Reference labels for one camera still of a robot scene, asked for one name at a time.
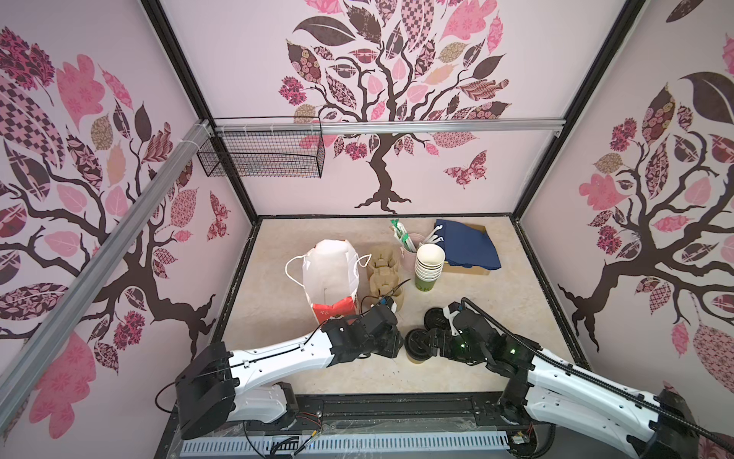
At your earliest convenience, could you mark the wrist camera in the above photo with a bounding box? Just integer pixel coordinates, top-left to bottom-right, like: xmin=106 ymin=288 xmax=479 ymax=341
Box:
xmin=375 ymin=296 xmax=398 ymax=313
xmin=443 ymin=301 xmax=466 ymax=336

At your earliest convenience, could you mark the black wire basket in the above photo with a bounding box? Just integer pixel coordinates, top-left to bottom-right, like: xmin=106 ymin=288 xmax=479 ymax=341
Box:
xmin=197 ymin=115 xmax=326 ymax=179

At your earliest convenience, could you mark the brown pulp cup carrier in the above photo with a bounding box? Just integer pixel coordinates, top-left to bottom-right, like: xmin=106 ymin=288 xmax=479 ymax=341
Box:
xmin=366 ymin=245 xmax=405 ymax=312

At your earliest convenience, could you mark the white slotted cable duct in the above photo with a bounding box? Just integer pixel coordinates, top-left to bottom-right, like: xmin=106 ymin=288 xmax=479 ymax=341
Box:
xmin=179 ymin=431 xmax=510 ymax=458

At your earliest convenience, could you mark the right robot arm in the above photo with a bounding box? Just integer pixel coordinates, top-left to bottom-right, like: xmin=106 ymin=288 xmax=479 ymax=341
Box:
xmin=424 ymin=298 xmax=702 ymax=458

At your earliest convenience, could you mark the pink straw holder cup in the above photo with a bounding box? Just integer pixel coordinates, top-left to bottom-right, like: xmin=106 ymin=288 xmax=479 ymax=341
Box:
xmin=401 ymin=233 xmax=425 ymax=273

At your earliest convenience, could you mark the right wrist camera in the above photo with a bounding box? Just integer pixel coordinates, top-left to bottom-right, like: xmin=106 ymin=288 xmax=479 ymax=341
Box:
xmin=443 ymin=301 xmax=466 ymax=336

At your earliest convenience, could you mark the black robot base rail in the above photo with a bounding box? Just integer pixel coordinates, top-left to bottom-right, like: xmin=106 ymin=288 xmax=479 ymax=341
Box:
xmin=172 ymin=392 xmax=512 ymax=440

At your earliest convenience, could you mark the dark blue napkin stack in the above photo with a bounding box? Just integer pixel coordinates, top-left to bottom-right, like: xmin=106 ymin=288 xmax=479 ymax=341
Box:
xmin=435 ymin=219 xmax=502 ymax=272

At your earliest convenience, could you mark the aluminium rail back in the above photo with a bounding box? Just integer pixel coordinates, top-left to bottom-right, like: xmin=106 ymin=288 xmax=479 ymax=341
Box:
xmin=215 ymin=118 xmax=566 ymax=135

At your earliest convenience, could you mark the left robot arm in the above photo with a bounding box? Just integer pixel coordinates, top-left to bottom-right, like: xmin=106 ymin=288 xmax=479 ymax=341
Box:
xmin=174 ymin=299 xmax=403 ymax=440

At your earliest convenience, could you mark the black plastic cup lid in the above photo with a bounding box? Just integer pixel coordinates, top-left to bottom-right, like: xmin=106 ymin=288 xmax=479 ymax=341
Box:
xmin=404 ymin=328 xmax=432 ymax=363

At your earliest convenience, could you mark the brown cardboard box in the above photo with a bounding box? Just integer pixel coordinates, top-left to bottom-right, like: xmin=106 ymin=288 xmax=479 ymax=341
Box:
xmin=443 ymin=224 xmax=491 ymax=277

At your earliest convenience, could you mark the aluminium rail left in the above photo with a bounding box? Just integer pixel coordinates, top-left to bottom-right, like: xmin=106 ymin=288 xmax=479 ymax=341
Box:
xmin=1 ymin=120 xmax=211 ymax=428

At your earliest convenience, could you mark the aluminium rail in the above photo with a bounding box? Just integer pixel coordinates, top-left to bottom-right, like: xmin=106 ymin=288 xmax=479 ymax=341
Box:
xmin=1 ymin=120 xmax=211 ymax=428
xmin=215 ymin=118 xmax=566 ymax=135

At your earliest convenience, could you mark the red and white paper bag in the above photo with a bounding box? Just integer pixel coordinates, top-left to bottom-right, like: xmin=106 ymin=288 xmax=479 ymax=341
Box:
xmin=285 ymin=239 xmax=372 ymax=323

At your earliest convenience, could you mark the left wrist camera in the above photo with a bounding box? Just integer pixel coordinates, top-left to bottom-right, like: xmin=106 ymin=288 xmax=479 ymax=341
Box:
xmin=375 ymin=296 xmax=398 ymax=313

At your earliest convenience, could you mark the stack of paper cups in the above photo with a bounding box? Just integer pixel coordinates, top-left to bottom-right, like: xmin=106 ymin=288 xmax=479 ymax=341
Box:
xmin=414 ymin=244 xmax=445 ymax=292

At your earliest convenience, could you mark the green wrapped straw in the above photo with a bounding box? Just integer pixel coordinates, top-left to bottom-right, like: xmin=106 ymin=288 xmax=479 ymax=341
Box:
xmin=391 ymin=219 xmax=417 ymax=254

